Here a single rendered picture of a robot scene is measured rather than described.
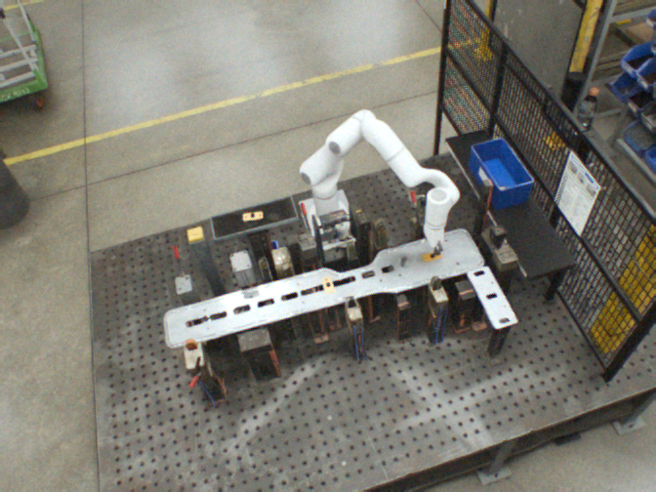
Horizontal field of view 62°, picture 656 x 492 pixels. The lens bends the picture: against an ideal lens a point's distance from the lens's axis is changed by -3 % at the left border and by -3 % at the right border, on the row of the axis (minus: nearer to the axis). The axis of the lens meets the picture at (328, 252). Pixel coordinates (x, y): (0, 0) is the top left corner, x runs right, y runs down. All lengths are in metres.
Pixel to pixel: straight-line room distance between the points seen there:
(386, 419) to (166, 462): 0.93
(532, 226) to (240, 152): 2.62
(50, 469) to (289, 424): 1.60
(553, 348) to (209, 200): 2.64
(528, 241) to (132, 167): 3.22
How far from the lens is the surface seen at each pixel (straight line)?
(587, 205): 2.34
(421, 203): 2.37
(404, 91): 4.92
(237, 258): 2.40
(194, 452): 2.51
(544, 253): 2.52
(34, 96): 5.71
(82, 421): 3.60
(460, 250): 2.50
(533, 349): 2.64
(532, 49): 4.63
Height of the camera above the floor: 2.98
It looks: 53 degrees down
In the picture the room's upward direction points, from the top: 8 degrees counter-clockwise
